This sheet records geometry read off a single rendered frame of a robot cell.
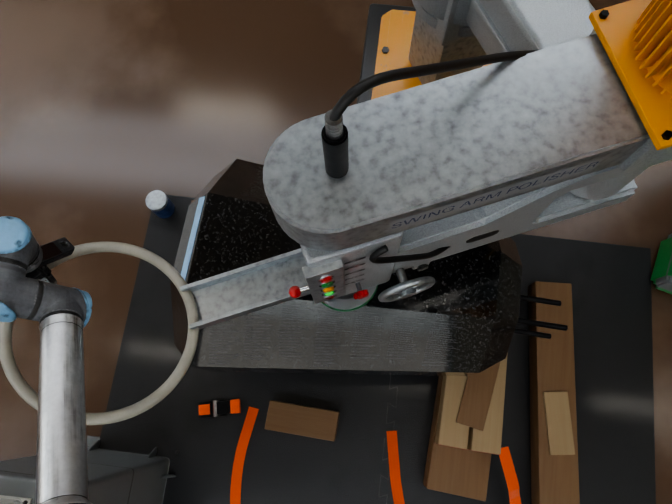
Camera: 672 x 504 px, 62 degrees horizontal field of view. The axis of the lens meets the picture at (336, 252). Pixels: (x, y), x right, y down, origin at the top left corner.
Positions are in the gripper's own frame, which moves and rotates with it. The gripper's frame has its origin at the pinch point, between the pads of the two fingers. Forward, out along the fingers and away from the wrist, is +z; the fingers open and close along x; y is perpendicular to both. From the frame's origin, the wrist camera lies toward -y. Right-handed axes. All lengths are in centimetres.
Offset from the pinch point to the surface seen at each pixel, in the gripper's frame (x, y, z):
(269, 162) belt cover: 36, -34, -78
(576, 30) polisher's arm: 57, -111, -80
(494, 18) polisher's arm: 40, -110, -69
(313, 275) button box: 55, -31, -62
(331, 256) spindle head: 55, -35, -66
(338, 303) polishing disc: 63, -55, -2
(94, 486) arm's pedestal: 49, 30, 38
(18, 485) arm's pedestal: 33, 43, 32
